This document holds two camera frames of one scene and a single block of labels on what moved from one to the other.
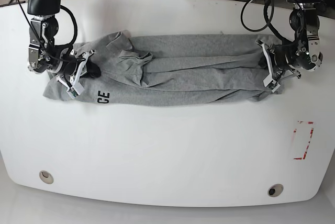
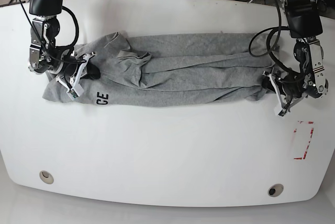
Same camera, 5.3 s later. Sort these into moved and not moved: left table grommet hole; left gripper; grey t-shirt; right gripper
Moved: right gripper
Not moved: grey t-shirt; left table grommet hole; left gripper
